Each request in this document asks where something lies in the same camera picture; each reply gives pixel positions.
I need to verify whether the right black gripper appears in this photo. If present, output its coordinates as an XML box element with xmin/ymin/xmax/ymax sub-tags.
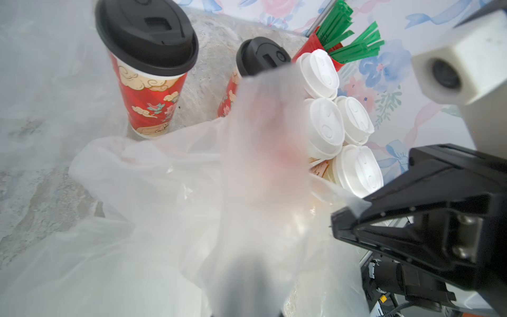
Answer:
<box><xmin>331</xmin><ymin>144</ymin><xmax>506</xmax><ymax>313</ymax></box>

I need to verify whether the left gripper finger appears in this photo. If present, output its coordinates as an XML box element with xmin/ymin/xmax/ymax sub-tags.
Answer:
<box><xmin>211</xmin><ymin>253</ymin><xmax>284</xmax><ymax>316</ymax></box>

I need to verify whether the clear plastic carrier bag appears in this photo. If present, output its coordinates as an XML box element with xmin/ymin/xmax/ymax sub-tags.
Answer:
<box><xmin>1</xmin><ymin>65</ymin><xmax>370</xmax><ymax>316</ymax></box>

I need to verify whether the white lid cup right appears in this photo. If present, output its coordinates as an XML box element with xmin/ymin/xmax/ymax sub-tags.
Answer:
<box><xmin>335</xmin><ymin>96</ymin><xmax>374</xmax><ymax>146</ymax></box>

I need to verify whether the red cup white lid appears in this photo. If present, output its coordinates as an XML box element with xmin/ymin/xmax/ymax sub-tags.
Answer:
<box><xmin>304</xmin><ymin>99</ymin><xmax>345</xmax><ymax>160</ymax></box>

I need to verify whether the white lid cup back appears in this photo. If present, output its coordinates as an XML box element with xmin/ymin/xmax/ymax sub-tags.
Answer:
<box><xmin>296</xmin><ymin>49</ymin><xmax>340</xmax><ymax>100</ymax></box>

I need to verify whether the green wrapped straws bundle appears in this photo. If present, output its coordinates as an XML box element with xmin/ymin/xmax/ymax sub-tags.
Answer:
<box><xmin>316</xmin><ymin>1</ymin><xmax>385</xmax><ymax>65</ymax></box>

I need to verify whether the red straw holder cup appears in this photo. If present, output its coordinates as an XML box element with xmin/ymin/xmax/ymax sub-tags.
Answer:
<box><xmin>292</xmin><ymin>31</ymin><xmax>345</xmax><ymax>72</ymax></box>

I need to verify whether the red cup black lid right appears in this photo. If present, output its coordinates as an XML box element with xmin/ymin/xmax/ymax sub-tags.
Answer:
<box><xmin>217</xmin><ymin>36</ymin><xmax>291</xmax><ymax>117</ymax></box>

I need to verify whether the red cup black lid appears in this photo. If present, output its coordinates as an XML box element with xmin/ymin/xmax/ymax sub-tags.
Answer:
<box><xmin>217</xmin><ymin>36</ymin><xmax>291</xmax><ymax>117</ymax></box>
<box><xmin>95</xmin><ymin>0</ymin><xmax>199</xmax><ymax>139</ymax></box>

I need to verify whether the red cup black lid left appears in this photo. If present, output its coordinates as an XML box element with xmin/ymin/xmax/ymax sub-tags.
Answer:
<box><xmin>95</xmin><ymin>0</ymin><xmax>199</xmax><ymax>139</ymax></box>

